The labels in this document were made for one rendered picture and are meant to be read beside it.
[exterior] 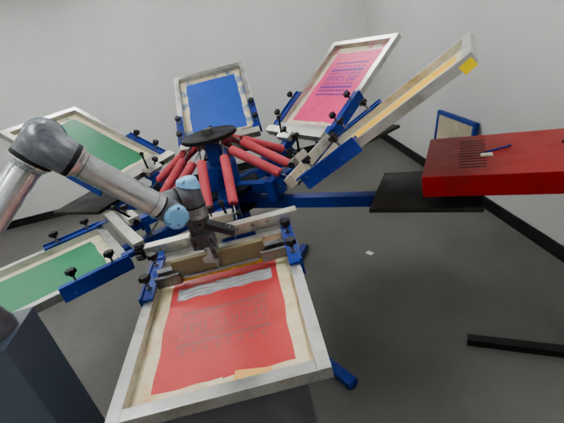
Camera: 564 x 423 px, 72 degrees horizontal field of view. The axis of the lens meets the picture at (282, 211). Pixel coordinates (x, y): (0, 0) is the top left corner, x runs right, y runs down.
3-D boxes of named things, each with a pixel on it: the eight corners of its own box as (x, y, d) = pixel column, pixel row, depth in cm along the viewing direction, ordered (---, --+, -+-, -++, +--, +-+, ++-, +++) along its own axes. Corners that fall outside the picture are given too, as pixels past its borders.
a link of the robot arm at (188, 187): (169, 180, 135) (192, 171, 138) (180, 208, 140) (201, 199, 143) (175, 185, 128) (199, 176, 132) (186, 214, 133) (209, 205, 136)
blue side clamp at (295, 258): (305, 274, 142) (302, 258, 139) (292, 277, 142) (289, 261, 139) (294, 235, 169) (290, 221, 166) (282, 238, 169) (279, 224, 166)
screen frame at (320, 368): (334, 377, 98) (331, 366, 96) (108, 436, 97) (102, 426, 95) (290, 233, 169) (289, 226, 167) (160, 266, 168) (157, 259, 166)
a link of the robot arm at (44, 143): (32, 114, 91) (199, 208, 119) (33, 111, 100) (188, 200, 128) (5, 155, 91) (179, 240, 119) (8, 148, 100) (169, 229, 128)
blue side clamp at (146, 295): (158, 311, 141) (151, 296, 138) (144, 315, 141) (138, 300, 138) (169, 267, 168) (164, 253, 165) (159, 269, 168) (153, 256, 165)
